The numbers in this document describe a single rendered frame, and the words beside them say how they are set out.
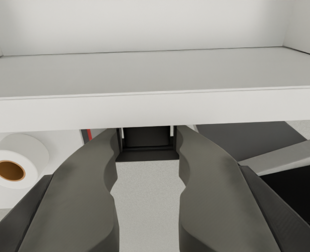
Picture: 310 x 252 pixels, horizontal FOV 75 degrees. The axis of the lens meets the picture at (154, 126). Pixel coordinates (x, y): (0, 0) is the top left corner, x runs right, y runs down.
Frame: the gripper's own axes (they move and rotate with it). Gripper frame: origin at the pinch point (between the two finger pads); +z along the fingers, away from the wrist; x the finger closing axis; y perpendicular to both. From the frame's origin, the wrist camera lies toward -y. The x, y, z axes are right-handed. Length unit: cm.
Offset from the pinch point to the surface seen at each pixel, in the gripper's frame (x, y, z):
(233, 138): 20.4, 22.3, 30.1
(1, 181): -20.7, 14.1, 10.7
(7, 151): -17.9, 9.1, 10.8
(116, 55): -2.2, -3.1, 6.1
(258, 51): 8.8, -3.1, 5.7
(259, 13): 8.9, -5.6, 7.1
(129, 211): -18, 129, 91
